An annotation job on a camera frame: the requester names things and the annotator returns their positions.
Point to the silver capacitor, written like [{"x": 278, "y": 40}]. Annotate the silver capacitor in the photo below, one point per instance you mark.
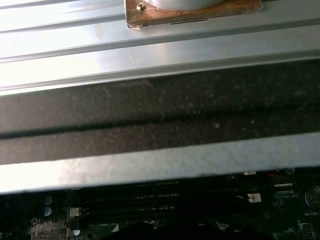
[
  {"x": 48, "y": 200},
  {"x": 47, "y": 210}
]

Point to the black RAM slot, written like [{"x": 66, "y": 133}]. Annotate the black RAM slot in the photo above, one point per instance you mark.
[
  {"x": 140, "y": 210},
  {"x": 125, "y": 217},
  {"x": 160, "y": 187},
  {"x": 160, "y": 198}
]

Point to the brown square base plate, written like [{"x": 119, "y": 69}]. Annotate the brown square base plate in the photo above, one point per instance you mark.
[{"x": 200, "y": 16}]

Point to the green motherboard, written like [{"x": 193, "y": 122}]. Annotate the green motherboard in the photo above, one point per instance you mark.
[{"x": 280, "y": 210}]

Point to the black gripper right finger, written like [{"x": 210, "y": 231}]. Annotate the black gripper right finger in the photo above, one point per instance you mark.
[{"x": 180, "y": 233}]

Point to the white slot latch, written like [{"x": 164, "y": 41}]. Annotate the white slot latch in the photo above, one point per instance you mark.
[{"x": 75, "y": 212}]

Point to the black PC case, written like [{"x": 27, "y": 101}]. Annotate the black PC case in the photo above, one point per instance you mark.
[{"x": 160, "y": 105}]

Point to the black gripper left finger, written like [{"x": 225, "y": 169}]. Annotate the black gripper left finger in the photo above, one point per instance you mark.
[{"x": 140, "y": 233}]

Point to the round coin battery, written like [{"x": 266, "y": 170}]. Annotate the round coin battery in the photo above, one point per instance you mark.
[{"x": 312, "y": 197}]

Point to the brass base bolt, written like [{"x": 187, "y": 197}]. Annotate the brass base bolt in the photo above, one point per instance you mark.
[{"x": 141, "y": 6}]

